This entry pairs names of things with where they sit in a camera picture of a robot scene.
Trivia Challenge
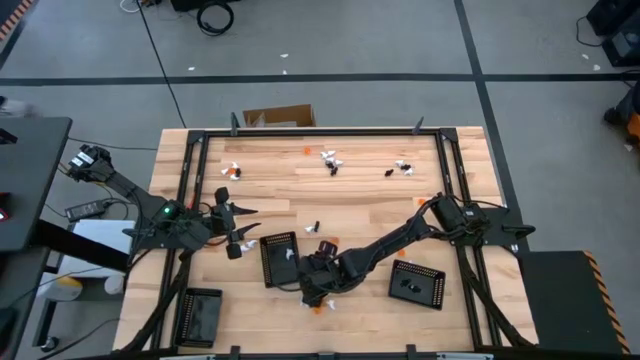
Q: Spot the brown cardboard box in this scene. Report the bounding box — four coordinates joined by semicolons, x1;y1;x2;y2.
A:
243;104;317;128

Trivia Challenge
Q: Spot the white round object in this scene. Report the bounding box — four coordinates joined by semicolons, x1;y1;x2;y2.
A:
103;273;125;296

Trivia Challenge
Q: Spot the black braided cable sleeve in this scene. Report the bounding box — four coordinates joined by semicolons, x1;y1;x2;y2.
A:
119;247;194;354
457;247;534;349

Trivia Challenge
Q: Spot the coiled black cable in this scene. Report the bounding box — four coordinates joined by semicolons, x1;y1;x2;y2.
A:
196;1;235;37

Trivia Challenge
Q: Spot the black desk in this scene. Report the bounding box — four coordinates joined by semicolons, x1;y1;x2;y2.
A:
0;116;134;274

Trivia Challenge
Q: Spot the black cabinet with hazard stripe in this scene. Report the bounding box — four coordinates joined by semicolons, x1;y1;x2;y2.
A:
516;249;632;356

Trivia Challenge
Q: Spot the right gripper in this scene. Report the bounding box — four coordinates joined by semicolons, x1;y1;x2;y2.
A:
298;239;352;309

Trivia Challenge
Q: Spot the white flat box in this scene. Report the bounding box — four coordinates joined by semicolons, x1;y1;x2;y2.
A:
58;219;134;279

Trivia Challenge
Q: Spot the thin black cable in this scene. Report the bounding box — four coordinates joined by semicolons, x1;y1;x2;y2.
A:
67;136;159;152
575;14;606;49

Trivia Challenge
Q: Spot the yellow and white object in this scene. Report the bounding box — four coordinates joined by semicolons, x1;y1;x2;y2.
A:
37;276;84;302

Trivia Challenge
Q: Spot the black equipment case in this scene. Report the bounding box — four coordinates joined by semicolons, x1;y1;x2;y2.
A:
585;0;640;69

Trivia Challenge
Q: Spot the black slotted plastic basket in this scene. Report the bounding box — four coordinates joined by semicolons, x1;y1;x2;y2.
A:
258;230;304;289
174;287;224;349
388;258;447;311

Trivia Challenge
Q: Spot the black power adapter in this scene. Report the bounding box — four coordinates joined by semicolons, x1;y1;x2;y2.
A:
64;198;114;223

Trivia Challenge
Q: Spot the long black floor cable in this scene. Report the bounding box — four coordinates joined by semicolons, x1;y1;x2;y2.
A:
134;0;188;129

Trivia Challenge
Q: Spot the black and orange machine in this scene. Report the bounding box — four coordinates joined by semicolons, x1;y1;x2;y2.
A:
603;82;640;147

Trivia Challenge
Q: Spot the black rolling stand base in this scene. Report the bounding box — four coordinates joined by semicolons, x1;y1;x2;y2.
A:
31;298;62;354

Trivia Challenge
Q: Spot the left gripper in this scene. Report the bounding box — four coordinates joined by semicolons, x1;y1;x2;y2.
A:
192;186;263;260

